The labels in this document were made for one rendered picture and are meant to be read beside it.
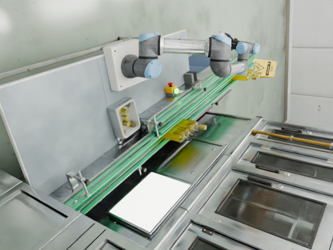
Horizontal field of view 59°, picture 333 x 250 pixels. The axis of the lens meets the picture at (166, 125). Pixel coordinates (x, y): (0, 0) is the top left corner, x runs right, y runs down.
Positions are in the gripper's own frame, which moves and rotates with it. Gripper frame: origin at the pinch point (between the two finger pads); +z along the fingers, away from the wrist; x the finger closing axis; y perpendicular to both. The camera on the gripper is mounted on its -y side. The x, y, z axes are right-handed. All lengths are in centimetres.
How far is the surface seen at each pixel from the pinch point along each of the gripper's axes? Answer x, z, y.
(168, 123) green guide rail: 49, -3, 60
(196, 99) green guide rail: 45.4, 3.7, 17.8
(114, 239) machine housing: 35, -67, 156
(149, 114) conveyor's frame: 42, 6, 69
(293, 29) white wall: 80, 139, -514
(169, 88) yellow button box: 33, 15, 39
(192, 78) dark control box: 31.6, 15.3, 11.1
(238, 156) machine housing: 62, -53, 44
